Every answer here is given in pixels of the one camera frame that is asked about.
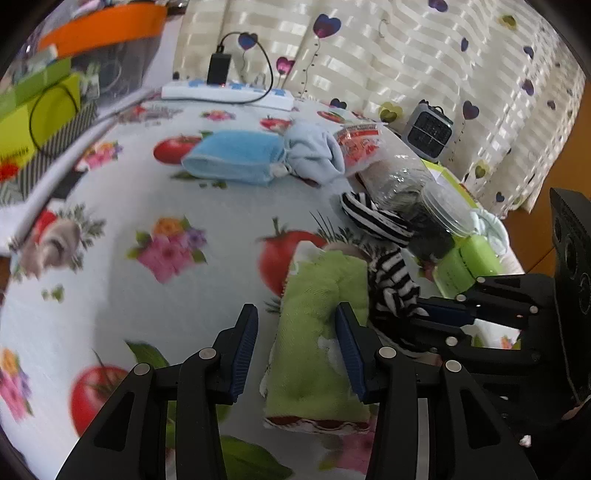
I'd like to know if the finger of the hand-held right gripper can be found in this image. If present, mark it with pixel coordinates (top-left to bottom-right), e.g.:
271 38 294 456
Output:
418 273 555 329
409 320 541 363

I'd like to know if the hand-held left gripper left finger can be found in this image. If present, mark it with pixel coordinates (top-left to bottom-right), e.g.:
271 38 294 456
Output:
55 303 259 480

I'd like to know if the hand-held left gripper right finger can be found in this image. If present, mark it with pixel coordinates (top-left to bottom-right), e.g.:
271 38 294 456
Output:
335 302 539 480

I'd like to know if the green towel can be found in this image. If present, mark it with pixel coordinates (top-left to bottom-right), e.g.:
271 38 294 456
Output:
260 240 375 435

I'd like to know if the black and white striped sock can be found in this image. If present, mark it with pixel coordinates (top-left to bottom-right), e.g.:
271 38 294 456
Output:
339 191 430 354

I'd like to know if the yellow-green cardboard box tray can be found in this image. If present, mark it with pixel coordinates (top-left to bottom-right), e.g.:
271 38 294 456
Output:
427 161 481 213

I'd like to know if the blue face mask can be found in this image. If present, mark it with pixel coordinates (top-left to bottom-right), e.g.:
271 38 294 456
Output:
181 130 284 188

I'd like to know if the pale blue white sock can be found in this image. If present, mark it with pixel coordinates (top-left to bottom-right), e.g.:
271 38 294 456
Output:
272 122 347 185

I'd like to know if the glass jar with green lid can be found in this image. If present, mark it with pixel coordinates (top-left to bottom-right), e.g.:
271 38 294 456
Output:
434 234 504 298

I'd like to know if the clear plastic jar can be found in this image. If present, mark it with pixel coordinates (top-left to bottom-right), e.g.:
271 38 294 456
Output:
409 182 476 261

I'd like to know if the brown wooden door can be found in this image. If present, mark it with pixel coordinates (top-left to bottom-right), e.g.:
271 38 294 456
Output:
503 106 591 278

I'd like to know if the small grey desk heater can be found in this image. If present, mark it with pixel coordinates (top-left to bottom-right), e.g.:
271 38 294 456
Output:
405 99 454 162

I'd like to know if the clear plastic bag red print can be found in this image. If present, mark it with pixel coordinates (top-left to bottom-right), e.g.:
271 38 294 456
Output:
332 122 432 208

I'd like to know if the cream striped heart-print curtain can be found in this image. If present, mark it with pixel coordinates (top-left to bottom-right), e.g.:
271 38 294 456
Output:
173 0 587 217

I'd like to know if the white and blue power strip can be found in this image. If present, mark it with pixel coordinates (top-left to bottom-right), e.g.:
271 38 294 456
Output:
161 78 295 110

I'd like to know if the black charger plug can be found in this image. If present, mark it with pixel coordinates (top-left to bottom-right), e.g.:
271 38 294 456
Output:
206 45 233 86

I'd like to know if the yellow-green gift box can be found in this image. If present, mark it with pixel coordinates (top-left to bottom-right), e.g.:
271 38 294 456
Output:
0 74 83 169

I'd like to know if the flat dark green box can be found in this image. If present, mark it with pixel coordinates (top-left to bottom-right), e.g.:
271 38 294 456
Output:
0 58 75 121

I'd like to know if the clear storage bin orange lid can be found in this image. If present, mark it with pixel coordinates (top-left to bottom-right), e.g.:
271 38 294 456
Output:
37 4 169 100

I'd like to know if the black charger cable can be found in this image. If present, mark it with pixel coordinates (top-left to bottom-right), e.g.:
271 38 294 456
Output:
28 31 273 151

